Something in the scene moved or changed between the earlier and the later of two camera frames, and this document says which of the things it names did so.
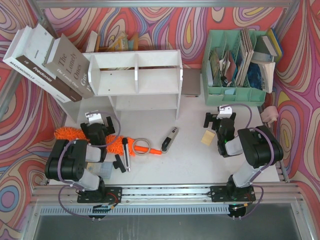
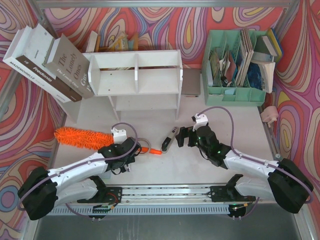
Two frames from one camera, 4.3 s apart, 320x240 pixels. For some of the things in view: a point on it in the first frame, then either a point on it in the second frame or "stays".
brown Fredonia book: x=34 y=47 stays
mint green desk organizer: x=230 y=76 stays
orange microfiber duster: x=114 y=145 stays
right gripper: x=219 y=120 → x=189 y=137
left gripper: x=97 y=125 → x=135 y=149
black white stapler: x=169 y=140 stays
